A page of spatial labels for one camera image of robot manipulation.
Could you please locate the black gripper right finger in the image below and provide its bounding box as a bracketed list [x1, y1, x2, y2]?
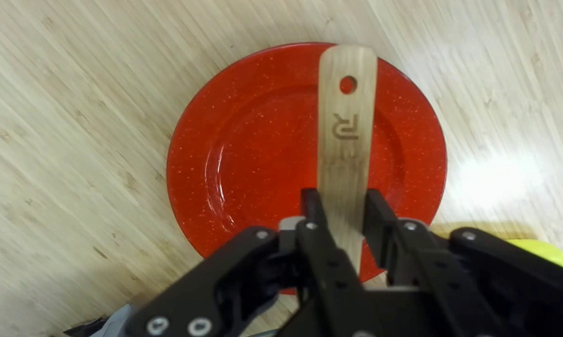
[362, 188, 563, 337]

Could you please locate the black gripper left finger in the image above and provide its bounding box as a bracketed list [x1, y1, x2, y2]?
[124, 186, 374, 337]

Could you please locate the wooden slotted spatula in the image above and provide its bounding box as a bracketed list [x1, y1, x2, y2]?
[317, 43, 379, 272]

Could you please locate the yellow toy corn cob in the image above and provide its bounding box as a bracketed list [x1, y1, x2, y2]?
[499, 236, 563, 272]

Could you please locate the red plate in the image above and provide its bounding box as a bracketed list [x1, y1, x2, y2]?
[165, 41, 449, 296]

